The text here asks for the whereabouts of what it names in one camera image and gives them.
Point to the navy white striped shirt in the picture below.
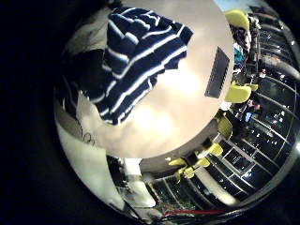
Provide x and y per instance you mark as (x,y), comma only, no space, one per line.
(140,56)

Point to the small yellow chair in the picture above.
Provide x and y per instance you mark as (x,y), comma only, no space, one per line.
(178,162)
(187,172)
(216,149)
(203,162)

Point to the white round object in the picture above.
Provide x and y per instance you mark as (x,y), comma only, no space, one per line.
(225,106)

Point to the yellow shell chair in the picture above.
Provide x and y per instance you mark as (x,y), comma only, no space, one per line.
(225,127)

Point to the large yellow lounge chair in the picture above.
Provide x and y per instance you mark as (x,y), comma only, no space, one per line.
(237,93)

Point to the blue lit screen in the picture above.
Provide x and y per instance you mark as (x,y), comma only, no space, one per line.
(249,116)

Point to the person in dark clothes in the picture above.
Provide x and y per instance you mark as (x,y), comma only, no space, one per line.
(254,108)

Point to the long pale bench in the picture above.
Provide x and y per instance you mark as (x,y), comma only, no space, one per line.
(215,187)

